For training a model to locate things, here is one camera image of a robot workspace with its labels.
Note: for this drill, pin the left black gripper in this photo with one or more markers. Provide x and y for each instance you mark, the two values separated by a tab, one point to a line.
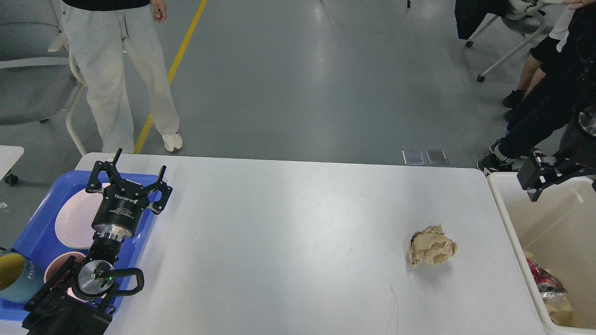
118	211

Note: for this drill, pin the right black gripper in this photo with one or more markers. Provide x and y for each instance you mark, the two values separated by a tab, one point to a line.
575	157

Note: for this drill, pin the pink plate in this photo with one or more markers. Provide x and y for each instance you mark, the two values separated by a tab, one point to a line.
73	225

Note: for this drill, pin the pink mug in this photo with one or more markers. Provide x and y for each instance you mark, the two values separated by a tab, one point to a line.
56	264

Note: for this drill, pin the crushed red can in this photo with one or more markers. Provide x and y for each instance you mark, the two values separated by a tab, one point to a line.
545	282

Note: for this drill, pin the brown paper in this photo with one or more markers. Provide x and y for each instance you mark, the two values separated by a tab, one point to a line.
559	309
432	246

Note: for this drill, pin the teal mug yellow inside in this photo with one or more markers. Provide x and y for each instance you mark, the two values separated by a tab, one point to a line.
20	278

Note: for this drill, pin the small foil piece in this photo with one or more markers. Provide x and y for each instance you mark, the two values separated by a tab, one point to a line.
549	295

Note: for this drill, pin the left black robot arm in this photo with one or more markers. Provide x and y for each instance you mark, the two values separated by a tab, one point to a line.
95	279

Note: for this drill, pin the white plastic bin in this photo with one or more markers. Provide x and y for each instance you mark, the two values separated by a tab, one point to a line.
559	230

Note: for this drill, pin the standing person dark jeans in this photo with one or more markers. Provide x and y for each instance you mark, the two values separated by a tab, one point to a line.
549	106

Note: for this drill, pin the seated person black clothes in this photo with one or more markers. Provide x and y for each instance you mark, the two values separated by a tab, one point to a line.
538	63

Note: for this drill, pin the white side table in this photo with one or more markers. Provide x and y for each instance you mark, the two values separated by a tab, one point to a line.
9	155

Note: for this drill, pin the white rolling chair left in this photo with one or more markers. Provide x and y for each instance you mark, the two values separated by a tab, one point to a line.
39	76

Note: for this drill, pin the standing person grey trousers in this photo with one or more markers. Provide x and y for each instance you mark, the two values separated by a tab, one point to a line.
100	32

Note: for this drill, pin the office chair with jacket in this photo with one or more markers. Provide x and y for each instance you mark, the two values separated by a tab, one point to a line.
524	17

